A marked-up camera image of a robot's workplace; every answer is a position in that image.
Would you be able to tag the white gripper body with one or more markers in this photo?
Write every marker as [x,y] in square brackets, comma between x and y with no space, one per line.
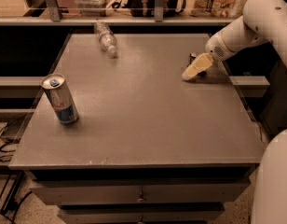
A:
[216,48]

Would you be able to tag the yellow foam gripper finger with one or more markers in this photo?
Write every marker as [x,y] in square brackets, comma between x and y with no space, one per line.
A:
[200,64]

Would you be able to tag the black rxbar chocolate wrapper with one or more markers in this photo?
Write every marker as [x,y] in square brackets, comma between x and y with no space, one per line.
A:
[193,56]

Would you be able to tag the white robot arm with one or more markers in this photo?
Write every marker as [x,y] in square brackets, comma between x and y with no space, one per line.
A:
[262,22]

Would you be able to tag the red bull can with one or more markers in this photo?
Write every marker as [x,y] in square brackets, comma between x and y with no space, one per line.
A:
[60,98]

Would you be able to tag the colourful snack bag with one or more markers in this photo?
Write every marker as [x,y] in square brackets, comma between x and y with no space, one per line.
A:
[217,8]

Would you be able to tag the clear plastic water bottle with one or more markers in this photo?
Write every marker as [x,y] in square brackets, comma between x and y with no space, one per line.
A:
[106,38]

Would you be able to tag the grey drawer cabinet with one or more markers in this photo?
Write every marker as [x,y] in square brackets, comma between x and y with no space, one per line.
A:
[138,120]

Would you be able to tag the upper drawer with knob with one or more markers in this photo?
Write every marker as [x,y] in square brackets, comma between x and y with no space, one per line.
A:
[138,191]

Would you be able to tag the drawer with knob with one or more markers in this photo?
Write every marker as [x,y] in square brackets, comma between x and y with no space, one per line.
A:
[138,191]
[149,214]

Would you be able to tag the lower drawer with knob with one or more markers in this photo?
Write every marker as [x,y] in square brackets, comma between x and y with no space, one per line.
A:
[149,214]

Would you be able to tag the metal shelf rail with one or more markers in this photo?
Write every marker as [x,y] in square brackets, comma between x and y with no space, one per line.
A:
[47,12]

